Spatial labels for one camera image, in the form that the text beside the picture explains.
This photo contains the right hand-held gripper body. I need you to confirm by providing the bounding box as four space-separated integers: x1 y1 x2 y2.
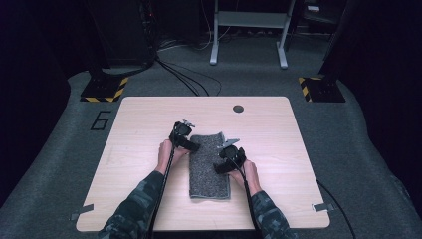
217 138 247 170

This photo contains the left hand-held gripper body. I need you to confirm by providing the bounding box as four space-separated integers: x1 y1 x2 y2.
168 119 196 149

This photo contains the grey towel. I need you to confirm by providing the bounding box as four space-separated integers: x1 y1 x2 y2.
188 131 232 201

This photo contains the person's right hand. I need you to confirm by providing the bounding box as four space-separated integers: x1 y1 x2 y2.
228 159 263 197

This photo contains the person's left hand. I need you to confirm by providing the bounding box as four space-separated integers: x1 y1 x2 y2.
155 138 190 175

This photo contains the black hazard-striped stand base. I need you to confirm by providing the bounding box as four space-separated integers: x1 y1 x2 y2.
80 75 129 104
297 76 346 104

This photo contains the grey tape strip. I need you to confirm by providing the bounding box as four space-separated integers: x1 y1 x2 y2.
313 202 334 213
70 203 95 221

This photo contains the black cabinet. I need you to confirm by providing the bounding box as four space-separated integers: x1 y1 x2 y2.
85 0 157 69

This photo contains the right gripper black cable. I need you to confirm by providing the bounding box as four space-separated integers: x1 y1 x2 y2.
227 157 265 239

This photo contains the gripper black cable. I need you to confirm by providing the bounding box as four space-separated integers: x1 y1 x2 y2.
145 144 177 239
227 157 265 239

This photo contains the black floor cable bundle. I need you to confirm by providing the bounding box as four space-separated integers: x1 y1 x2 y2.
154 57 223 98

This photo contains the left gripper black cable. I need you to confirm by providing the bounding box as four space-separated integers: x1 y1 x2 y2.
145 144 177 239

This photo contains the white floor cable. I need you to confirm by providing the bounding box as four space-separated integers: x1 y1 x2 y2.
158 24 233 53

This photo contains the black cable beside table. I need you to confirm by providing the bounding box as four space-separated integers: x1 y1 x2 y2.
316 180 356 239

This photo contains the white metal desk frame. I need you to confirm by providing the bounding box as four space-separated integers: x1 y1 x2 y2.
209 0 297 70

